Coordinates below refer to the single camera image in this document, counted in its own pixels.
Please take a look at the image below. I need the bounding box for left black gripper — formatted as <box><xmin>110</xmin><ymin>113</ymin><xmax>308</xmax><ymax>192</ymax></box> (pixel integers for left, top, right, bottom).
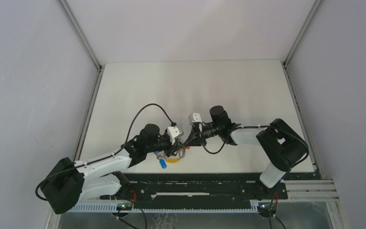
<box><xmin>145</xmin><ymin>133</ymin><xmax>183</xmax><ymax>157</ymax></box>

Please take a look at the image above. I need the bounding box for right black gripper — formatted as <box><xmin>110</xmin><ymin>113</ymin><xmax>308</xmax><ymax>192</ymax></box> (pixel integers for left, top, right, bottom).
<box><xmin>183</xmin><ymin>123</ymin><xmax>221</xmax><ymax>147</ymax></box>

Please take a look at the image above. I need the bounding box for metal key organizer ring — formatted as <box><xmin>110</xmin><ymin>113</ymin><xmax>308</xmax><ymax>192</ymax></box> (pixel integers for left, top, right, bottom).
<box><xmin>153</xmin><ymin>144</ymin><xmax>191</xmax><ymax>170</ymax></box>

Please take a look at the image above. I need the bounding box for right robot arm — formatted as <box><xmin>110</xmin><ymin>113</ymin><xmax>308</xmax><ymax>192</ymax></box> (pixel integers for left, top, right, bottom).
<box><xmin>184</xmin><ymin>105</ymin><xmax>309</xmax><ymax>200</ymax></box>

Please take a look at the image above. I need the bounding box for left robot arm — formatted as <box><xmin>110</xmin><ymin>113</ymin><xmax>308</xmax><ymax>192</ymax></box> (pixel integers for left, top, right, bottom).
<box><xmin>35</xmin><ymin>124</ymin><xmax>184</xmax><ymax>214</ymax></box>

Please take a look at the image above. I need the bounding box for right black camera cable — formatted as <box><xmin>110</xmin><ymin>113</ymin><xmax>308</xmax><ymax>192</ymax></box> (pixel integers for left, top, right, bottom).
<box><xmin>199</xmin><ymin>125</ymin><xmax>229</xmax><ymax>156</ymax></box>

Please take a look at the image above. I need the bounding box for black camera cable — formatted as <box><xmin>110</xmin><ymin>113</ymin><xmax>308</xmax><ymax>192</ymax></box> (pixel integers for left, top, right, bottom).
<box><xmin>199</xmin><ymin>125</ymin><xmax>229</xmax><ymax>156</ymax></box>
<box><xmin>124</xmin><ymin>103</ymin><xmax>177</xmax><ymax>147</ymax></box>

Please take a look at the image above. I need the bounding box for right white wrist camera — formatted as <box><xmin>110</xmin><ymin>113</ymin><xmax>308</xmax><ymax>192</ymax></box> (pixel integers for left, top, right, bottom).
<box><xmin>188</xmin><ymin>113</ymin><xmax>203</xmax><ymax>126</ymax></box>

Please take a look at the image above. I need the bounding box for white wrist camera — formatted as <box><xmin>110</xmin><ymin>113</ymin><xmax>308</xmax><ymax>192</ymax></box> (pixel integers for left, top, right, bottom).
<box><xmin>166</xmin><ymin>126</ymin><xmax>184</xmax><ymax>145</ymax></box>
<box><xmin>188</xmin><ymin>113</ymin><xmax>203</xmax><ymax>126</ymax></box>

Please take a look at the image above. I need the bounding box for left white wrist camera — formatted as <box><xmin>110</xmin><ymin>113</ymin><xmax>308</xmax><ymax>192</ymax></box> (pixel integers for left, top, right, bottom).
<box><xmin>166</xmin><ymin>126</ymin><xmax>184</xmax><ymax>145</ymax></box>

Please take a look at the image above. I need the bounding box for left black camera cable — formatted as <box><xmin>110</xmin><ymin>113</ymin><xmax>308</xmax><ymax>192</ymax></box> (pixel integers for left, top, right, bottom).
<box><xmin>124</xmin><ymin>103</ymin><xmax>177</xmax><ymax>147</ymax></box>

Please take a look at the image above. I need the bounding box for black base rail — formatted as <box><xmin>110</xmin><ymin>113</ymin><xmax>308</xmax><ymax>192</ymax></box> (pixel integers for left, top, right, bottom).
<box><xmin>72</xmin><ymin>172</ymin><xmax>289</xmax><ymax>211</ymax></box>

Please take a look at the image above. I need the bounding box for left aluminium frame post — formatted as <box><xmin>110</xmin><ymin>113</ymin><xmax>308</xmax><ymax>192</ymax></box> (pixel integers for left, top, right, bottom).
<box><xmin>57</xmin><ymin>0</ymin><xmax>104</xmax><ymax>73</ymax></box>

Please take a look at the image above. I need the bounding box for aluminium frame post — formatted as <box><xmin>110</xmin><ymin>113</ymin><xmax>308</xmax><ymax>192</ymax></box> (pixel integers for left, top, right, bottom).
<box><xmin>282</xmin><ymin>0</ymin><xmax>324</xmax><ymax>68</ymax></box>
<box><xmin>57</xmin><ymin>0</ymin><xmax>104</xmax><ymax>73</ymax></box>

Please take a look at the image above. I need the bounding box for right aluminium frame post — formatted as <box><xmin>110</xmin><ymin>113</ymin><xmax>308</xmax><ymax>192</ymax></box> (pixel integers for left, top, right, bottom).
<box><xmin>282</xmin><ymin>0</ymin><xmax>324</xmax><ymax>68</ymax></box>

